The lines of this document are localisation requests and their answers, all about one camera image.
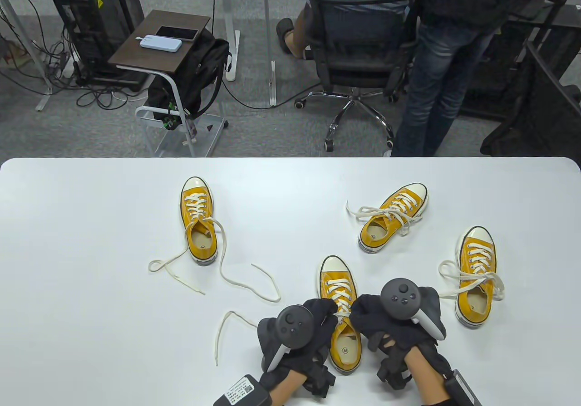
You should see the black backpack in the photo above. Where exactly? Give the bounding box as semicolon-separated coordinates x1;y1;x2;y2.
147;29;233;131

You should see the black computer tower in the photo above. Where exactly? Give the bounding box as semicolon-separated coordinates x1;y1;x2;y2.
49;0;145;85
458;16;532;118

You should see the black desk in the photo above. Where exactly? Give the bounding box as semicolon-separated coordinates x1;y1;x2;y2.
492;0;581;89

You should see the black mesh chair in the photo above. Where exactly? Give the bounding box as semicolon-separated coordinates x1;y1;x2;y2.
480;41;581;158

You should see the yellow sneaker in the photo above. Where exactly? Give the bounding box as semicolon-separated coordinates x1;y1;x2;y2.
214;279;355;367
148;193;282;303

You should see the black office chair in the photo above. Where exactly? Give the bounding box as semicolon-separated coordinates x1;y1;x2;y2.
294;0;431;152

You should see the tangle of black cables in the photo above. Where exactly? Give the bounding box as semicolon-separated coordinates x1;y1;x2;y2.
0;0;137;109

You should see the green backpack charm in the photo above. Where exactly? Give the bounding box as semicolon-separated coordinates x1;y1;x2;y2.
162;101;178;131

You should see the white desk leg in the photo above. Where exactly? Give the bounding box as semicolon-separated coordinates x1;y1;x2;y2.
0;0;54;112
262;0;277;107
213;0;241;82

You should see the person's right forearm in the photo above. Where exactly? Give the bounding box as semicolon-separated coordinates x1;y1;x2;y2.
404;349;448;406

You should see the grey hand controller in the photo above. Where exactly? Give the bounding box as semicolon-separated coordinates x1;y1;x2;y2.
257;305;315;373
380;278;447;342

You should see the person's left forearm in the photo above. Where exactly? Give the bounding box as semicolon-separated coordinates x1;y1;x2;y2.
268;372;307;406

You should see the brown side table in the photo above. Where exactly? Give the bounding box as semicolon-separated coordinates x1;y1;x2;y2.
108;10;229;158

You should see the light blue power bank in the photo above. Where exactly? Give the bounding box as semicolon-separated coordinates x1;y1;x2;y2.
139;34;183;54

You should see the person's left hand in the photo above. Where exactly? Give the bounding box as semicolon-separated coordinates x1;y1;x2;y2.
258;298;339;398

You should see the person's right hand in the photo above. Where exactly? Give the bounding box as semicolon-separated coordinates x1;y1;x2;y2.
350;293;451;391

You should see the black smartphone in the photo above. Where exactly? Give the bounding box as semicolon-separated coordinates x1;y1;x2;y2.
155;25;199;41

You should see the black floor cable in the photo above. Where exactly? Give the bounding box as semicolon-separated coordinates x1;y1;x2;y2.
221;73;324;109

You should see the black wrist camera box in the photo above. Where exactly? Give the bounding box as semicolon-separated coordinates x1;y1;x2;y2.
445;369;483;406
213;374;272;406

